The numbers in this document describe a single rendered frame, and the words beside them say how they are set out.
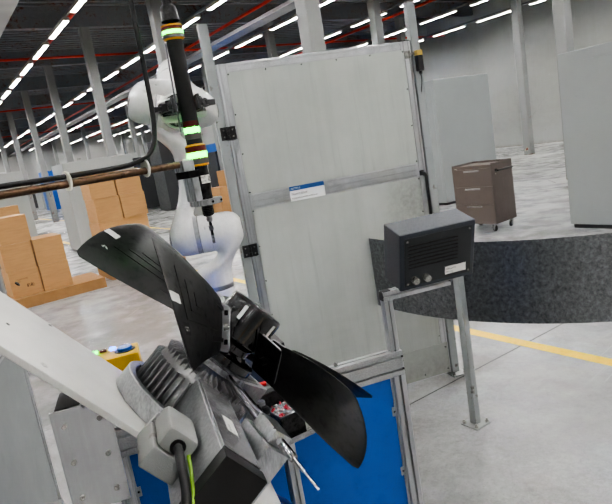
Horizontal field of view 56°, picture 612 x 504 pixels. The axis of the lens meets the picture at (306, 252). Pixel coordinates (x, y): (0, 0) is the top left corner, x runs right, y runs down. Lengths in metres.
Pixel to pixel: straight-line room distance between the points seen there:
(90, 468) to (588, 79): 6.85
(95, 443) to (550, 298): 2.18
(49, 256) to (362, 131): 6.15
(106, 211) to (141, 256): 8.04
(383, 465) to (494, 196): 6.15
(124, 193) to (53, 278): 1.69
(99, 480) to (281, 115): 2.32
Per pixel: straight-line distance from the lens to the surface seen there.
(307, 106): 3.20
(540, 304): 2.87
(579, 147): 7.53
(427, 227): 1.78
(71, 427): 1.15
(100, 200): 9.25
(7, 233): 8.61
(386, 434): 1.96
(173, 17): 1.27
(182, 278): 0.96
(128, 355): 1.63
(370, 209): 3.32
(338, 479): 1.96
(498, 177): 7.94
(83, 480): 1.20
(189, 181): 1.23
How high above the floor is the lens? 1.54
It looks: 11 degrees down
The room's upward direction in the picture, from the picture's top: 10 degrees counter-clockwise
